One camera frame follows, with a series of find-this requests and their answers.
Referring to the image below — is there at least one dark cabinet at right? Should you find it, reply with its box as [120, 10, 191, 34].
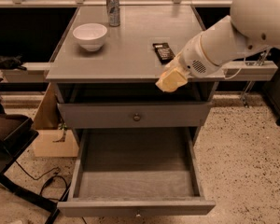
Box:
[261, 51, 280, 127]

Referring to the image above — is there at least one white cable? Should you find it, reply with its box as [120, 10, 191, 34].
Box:
[223, 58, 247, 80]

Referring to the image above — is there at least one white ceramic bowl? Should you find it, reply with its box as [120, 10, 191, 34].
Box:
[73, 23, 108, 51]

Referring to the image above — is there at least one closed grey upper drawer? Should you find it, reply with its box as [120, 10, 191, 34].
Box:
[58, 102, 211, 129]

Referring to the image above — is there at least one black floor cable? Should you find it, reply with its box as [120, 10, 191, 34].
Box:
[13, 161, 71, 203]

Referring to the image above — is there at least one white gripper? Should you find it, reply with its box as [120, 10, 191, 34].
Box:
[156, 34, 219, 92]

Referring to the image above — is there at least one cardboard box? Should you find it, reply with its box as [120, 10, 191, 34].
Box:
[33, 84, 78, 158]

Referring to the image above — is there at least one grey drawer cabinet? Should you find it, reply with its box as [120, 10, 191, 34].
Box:
[44, 4, 226, 218]

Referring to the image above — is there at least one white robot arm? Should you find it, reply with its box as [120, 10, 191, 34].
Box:
[156, 0, 280, 92]

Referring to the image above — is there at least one black chair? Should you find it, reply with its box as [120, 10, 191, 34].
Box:
[0, 104, 59, 224]

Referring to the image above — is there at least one silver drink can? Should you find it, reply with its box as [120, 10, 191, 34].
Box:
[106, 0, 120, 27]

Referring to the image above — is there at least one open grey middle drawer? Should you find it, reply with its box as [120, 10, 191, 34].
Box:
[58, 128, 216, 217]

